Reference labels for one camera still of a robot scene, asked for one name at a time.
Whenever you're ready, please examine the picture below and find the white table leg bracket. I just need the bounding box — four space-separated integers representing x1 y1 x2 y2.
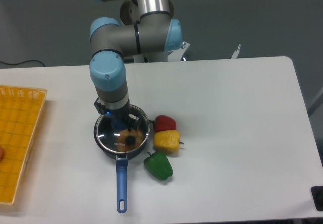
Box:
232 44 241 59

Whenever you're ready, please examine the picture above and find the black table corner device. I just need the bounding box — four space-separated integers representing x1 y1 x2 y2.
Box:
311 186 323 211

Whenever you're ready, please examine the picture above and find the dark pot blue handle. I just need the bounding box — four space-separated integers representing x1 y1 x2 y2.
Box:
105 119 143 213

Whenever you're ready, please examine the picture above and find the red bell pepper toy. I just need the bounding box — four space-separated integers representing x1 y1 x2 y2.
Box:
149 115 177 132

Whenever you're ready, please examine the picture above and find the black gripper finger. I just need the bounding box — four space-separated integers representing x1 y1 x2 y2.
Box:
94 97 106 115
125 115 140 132

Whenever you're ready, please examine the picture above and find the glass lid blue knob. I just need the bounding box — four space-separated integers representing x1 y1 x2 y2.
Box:
93 105 150 159

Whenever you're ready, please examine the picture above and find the green bell pepper toy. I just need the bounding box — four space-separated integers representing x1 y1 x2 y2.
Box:
143 151 173 181

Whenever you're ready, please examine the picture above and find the orange shrimp ring toy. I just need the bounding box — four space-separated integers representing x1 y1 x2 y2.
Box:
114 129 144 152

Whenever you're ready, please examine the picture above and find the yellow bell pepper toy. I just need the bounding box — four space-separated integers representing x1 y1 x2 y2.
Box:
153 130 182 153

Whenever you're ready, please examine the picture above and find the yellow plastic basket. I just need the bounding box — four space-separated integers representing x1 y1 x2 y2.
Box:
1 85 47 205

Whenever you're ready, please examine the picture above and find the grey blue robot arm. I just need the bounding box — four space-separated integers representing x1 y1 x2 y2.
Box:
89 0 183 130

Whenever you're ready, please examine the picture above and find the black cable on floor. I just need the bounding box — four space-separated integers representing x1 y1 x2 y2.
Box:
0 59 46 67

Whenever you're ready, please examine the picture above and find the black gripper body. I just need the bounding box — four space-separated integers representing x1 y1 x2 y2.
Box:
104 102 130 119

